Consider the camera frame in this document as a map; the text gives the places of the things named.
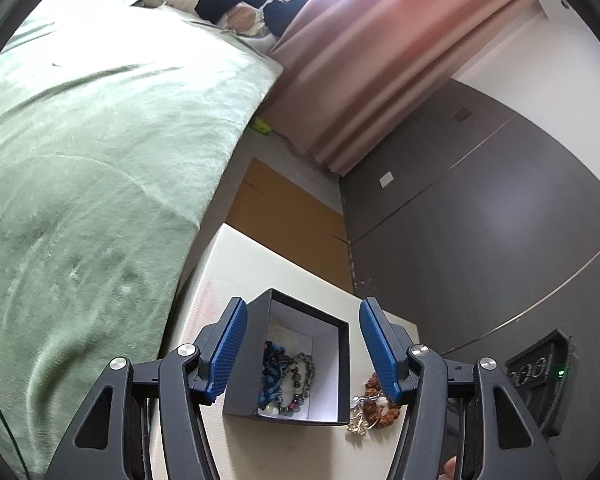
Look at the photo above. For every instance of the green fleece blanket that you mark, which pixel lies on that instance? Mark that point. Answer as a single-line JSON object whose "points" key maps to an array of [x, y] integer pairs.
{"points": [[90, 170]]}

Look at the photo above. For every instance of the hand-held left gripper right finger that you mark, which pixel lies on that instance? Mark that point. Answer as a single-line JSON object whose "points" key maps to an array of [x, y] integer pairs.
{"points": [[382, 355]]}

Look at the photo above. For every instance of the grey wall switch plate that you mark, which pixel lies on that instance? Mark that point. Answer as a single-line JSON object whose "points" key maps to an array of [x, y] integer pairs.
{"points": [[463, 115]]}

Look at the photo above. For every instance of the pink curtain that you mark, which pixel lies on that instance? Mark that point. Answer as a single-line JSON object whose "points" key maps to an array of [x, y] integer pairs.
{"points": [[380, 60]]}

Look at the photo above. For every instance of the flat brown cardboard sheet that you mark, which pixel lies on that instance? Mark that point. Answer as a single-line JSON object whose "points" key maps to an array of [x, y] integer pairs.
{"points": [[290, 225]]}

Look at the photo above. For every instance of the pile of dark clothes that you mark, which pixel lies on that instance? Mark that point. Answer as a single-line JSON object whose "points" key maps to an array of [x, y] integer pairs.
{"points": [[230, 0]]}

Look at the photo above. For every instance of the small yellow-green object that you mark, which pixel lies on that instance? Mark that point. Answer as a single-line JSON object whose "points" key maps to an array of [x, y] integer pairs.
{"points": [[261, 126]]}

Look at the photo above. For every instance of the dark grey jewelry box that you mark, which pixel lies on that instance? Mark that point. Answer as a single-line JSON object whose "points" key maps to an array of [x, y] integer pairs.
{"points": [[330, 375]]}

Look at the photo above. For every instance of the white wall socket plate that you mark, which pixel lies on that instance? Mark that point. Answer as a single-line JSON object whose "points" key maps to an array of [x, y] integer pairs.
{"points": [[387, 178]]}

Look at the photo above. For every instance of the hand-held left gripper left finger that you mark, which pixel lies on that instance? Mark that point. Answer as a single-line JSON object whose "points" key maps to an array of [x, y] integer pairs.
{"points": [[226, 355]]}

